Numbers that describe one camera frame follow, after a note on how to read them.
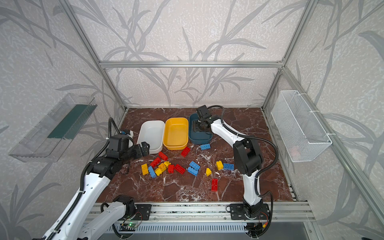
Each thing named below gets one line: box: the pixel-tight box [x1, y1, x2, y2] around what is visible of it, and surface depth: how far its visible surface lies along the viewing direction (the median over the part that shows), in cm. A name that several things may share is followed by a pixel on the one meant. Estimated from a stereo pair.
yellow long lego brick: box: [141, 163, 149, 176], surface depth 88 cm
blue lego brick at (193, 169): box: [187, 163, 201, 177], surface depth 88 cm
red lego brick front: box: [211, 178, 219, 192], surface depth 84 cm
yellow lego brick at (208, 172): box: [205, 167, 213, 177], surface depth 87 cm
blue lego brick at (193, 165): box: [189, 161, 201, 171], surface depth 90 cm
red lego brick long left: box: [150, 157, 161, 168], surface depth 91 cm
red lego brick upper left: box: [158, 151, 168, 161], surface depth 93 cm
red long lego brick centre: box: [174, 163, 186, 175], surface depth 88 cm
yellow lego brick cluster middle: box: [158, 163, 167, 172], surface depth 88 cm
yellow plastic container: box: [163, 117, 189, 151], surface depth 106 cm
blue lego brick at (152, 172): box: [148, 166, 157, 179], surface depth 86 cm
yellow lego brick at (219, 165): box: [216, 160, 224, 170], surface depth 90 cm
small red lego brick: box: [168, 164, 175, 174], surface depth 88 cm
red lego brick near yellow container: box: [180, 146, 191, 158], surface depth 97 cm
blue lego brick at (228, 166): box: [223, 163, 235, 171], surface depth 89 cm
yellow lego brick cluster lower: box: [154, 167, 162, 176], surface depth 87 cm
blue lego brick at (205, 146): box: [200, 143, 211, 150], surface depth 101 cm
